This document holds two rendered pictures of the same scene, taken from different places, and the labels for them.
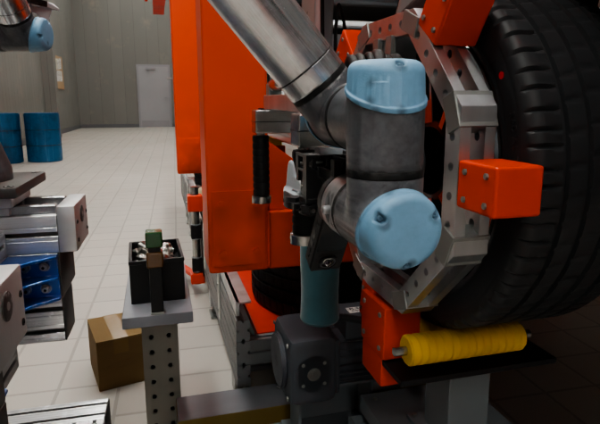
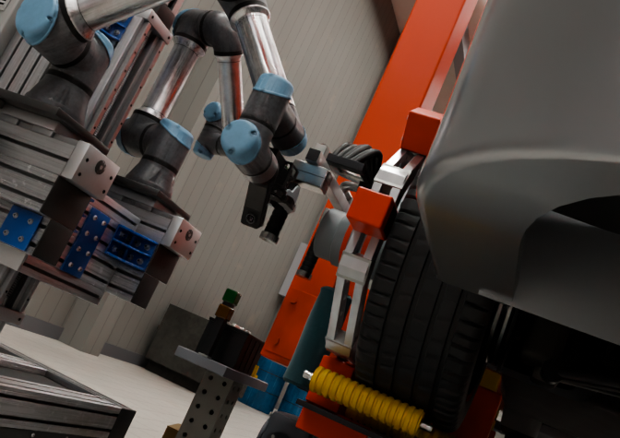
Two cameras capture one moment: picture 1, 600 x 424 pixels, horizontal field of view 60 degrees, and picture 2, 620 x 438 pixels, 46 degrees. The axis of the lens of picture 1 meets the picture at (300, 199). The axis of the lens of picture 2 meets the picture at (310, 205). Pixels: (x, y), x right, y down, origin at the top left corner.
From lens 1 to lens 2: 123 cm
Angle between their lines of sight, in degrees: 43
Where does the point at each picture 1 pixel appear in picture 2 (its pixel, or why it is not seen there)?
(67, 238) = (169, 236)
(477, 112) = (388, 176)
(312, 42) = not seen: hidden behind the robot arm
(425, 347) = (325, 374)
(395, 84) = (265, 80)
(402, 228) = (234, 132)
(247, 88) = not seen: hidden behind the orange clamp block
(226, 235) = (286, 326)
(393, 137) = (255, 100)
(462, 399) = not seen: outside the picture
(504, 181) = (360, 195)
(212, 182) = (296, 280)
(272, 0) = (266, 65)
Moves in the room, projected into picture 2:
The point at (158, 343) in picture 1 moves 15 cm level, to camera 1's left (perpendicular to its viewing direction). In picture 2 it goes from (200, 414) to (167, 396)
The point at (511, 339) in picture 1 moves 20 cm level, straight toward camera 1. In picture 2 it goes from (403, 411) to (332, 378)
